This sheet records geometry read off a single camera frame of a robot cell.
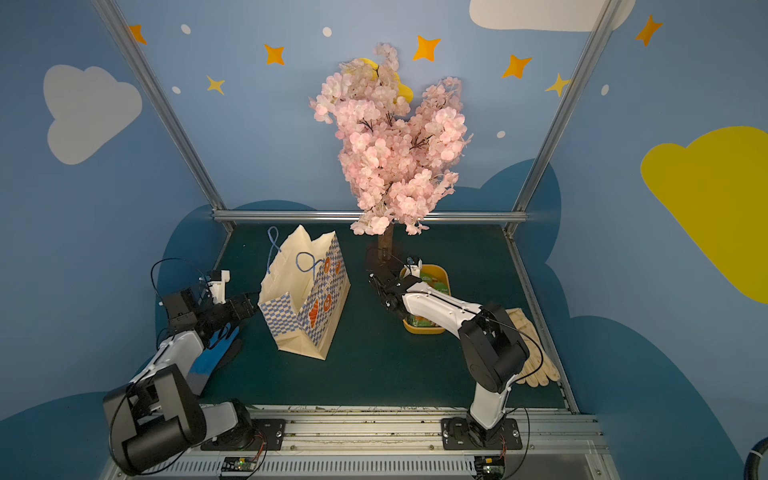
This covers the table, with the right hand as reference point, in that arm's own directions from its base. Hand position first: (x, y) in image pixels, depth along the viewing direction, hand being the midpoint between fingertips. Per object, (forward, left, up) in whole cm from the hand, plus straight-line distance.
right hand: (422, 288), depth 91 cm
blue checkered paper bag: (-4, +36, 0) cm, 37 cm away
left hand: (-7, +49, +4) cm, 50 cm away
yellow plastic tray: (+9, -6, -6) cm, 12 cm away
